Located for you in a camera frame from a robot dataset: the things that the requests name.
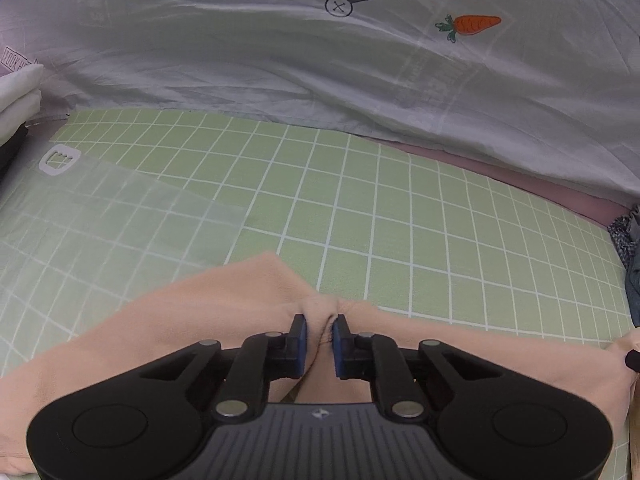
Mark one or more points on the white folded clothes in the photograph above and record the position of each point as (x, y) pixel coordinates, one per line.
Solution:
(17, 95)

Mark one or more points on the green grid mat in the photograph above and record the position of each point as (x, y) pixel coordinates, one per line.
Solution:
(400, 220)

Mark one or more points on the black folded garment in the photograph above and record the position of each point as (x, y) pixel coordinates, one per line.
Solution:
(10, 152)

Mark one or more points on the grey carrot print sheet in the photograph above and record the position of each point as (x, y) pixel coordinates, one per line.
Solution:
(250, 60)

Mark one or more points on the blue denim jeans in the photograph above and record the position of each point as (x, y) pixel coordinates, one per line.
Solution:
(634, 290)

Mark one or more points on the blue plaid shirt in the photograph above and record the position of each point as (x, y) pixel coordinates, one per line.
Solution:
(620, 235)

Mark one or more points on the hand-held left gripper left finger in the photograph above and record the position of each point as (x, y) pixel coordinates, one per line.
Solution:
(300, 347)

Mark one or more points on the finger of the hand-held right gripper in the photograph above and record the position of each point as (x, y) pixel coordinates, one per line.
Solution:
(633, 361)

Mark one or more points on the pink cloth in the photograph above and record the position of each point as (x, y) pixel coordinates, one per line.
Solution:
(500, 170)

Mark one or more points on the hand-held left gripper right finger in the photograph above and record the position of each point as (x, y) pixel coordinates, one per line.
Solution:
(340, 347)

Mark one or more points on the beige pants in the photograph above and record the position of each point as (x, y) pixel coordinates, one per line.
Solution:
(200, 310)

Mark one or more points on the translucent plastic sheet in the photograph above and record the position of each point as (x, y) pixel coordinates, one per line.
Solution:
(100, 220)

